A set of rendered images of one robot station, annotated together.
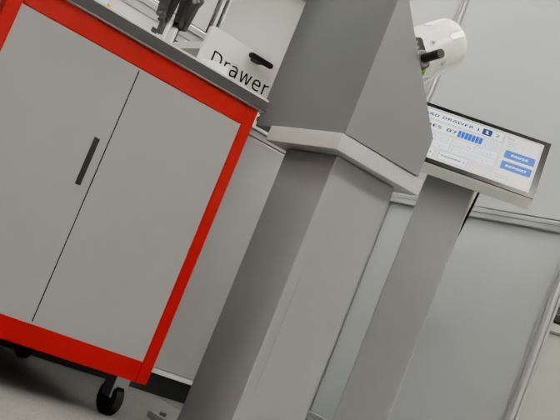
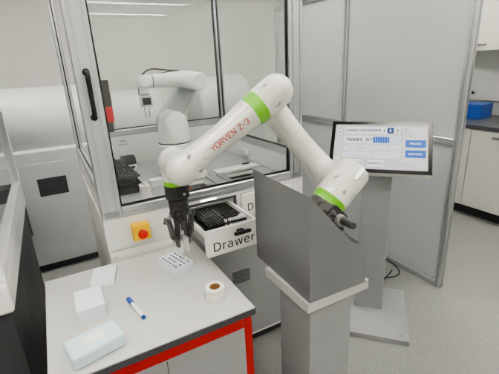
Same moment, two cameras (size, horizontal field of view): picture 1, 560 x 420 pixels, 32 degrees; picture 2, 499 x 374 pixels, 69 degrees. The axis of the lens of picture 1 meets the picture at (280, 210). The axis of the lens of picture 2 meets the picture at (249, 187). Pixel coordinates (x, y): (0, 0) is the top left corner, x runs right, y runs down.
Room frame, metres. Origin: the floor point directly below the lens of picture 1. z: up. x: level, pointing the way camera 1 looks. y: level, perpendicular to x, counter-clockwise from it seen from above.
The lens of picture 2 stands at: (1.11, -0.03, 1.53)
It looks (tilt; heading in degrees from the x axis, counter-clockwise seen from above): 19 degrees down; 8
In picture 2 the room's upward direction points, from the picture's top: 3 degrees counter-clockwise
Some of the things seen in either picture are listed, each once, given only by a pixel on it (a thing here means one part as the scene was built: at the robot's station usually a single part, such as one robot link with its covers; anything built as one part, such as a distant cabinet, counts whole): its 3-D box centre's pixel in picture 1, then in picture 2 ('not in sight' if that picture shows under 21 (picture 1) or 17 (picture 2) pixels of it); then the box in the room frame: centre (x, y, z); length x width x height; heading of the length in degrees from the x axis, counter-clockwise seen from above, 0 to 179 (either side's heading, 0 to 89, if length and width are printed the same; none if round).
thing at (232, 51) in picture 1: (247, 72); (238, 235); (2.41, 0.20, 0.87); 0.29 x 0.02 x 0.11; 126
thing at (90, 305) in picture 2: not in sight; (90, 303); (2.06, 0.67, 0.79); 0.13 x 0.09 x 0.05; 36
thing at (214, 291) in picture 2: (212, 73); (214, 291); (2.16, 0.26, 0.78); 0.07 x 0.07 x 0.04
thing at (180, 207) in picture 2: not in sight; (179, 208); (2.35, 0.42, 1.02); 0.08 x 0.07 x 0.09; 141
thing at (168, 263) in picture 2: not in sight; (175, 263); (2.34, 0.46, 0.78); 0.12 x 0.08 x 0.04; 51
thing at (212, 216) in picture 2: not in sight; (218, 220); (2.57, 0.32, 0.87); 0.22 x 0.18 x 0.06; 36
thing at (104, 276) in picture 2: not in sight; (104, 275); (2.26, 0.72, 0.77); 0.13 x 0.09 x 0.02; 23
